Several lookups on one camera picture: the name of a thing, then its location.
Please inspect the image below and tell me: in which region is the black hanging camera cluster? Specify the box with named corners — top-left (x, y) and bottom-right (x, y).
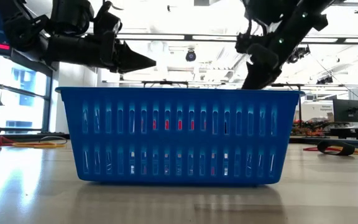
top-left (287, 44), bottom-right (311, 65)

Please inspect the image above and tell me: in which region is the red rubber band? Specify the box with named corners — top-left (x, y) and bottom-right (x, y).
top-left (0, 135), bottom-right (16, 148)
top-left (303, 146), bottom-right (338, 153)

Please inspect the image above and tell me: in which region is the black rubber band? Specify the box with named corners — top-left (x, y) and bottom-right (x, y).
top-left (316, 140), bottom-right (356, 157)
top-left (38, 135), bottom-right (68, 146)

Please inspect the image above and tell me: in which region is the black ceiling bracket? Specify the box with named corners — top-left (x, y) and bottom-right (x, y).
top-left (336, 1), bottom-right (358, 15)

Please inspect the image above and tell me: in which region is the white cabinet with label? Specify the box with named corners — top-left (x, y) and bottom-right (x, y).
top-left (301, 100), bottom-right (334, 122)

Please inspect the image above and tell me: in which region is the black desk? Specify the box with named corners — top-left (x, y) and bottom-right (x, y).
top-left (327, 125), bottom-right (358, 141)

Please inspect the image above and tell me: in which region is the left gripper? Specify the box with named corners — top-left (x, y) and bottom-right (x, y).
top-left (44, 30), bottom-right (157, 75)

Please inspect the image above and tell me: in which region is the window with dark frame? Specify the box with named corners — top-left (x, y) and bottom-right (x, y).
top-left (0, 54), bottom-right (54, 133)

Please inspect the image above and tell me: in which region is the orange black equipment pile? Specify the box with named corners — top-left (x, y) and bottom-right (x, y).
top-left (291, 118), bottom-right (334, 138)

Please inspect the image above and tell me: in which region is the black desk monitor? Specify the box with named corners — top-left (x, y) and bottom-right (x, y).
top-left (333, 98), bottom-right (358, 123)

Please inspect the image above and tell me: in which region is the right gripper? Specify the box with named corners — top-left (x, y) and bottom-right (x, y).
top-left (235, 32), bottom-right (287, 90)

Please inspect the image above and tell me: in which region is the blue plastic basket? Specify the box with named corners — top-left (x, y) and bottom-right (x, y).
top-left (55, 86), bottom-right (306, 188)

